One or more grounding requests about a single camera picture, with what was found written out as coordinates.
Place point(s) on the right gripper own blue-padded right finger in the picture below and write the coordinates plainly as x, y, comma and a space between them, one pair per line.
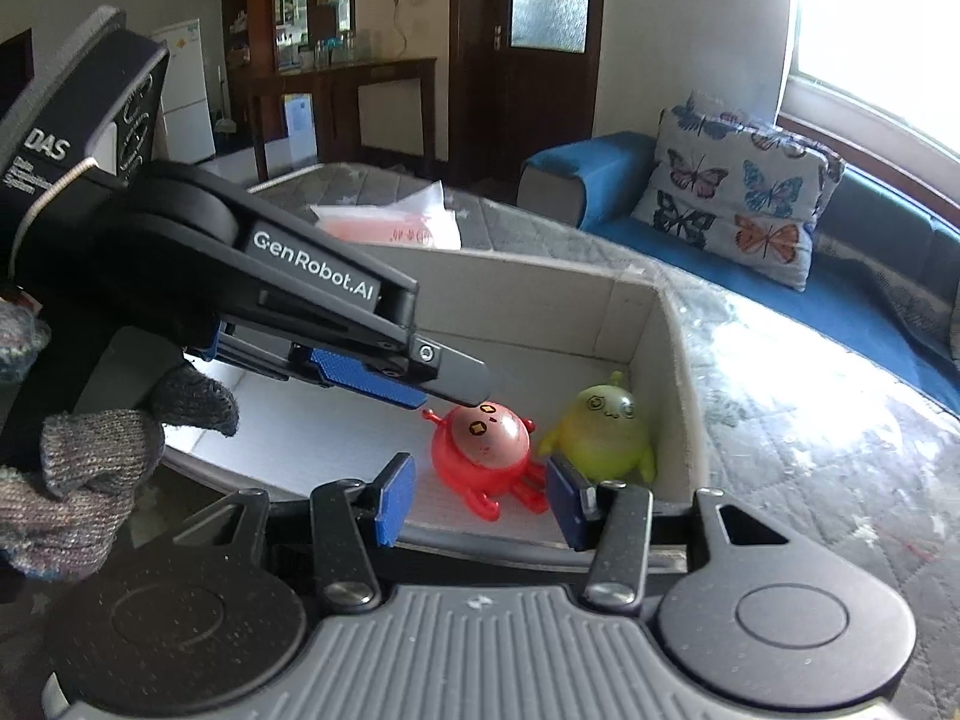
612, 520

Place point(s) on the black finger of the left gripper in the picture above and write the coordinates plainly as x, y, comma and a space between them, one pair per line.
446, 372

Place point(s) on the blue sofa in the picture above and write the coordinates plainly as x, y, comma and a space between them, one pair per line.
839, 251

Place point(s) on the dark wooden cabinet shelf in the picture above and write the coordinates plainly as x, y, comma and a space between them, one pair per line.
256, 88

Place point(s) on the grey knitted gloved hand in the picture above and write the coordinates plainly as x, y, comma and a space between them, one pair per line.
60, 518

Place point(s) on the grey cardboard storage box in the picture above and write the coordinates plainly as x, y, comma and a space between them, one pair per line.
546, 329

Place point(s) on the white refrigerator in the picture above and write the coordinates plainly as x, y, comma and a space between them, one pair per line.
185, 130

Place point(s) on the red round toy figure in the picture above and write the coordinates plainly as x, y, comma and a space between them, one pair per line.
484, 452

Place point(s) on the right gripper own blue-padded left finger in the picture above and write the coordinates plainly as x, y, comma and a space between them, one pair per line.
350, 518

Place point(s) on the butterfly print cushion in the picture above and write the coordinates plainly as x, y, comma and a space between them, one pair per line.
741, 189

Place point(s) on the green pear toy figure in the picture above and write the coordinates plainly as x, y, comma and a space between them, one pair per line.
602, 434

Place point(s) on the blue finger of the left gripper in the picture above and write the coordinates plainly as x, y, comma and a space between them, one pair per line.
351, 374

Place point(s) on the pink tissue pack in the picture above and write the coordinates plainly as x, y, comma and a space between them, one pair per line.
420, 220

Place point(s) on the dark wooden door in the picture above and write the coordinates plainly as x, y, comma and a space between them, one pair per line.
522, 78

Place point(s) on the grey quilted table cover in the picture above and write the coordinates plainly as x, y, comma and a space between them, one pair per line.
806, 430

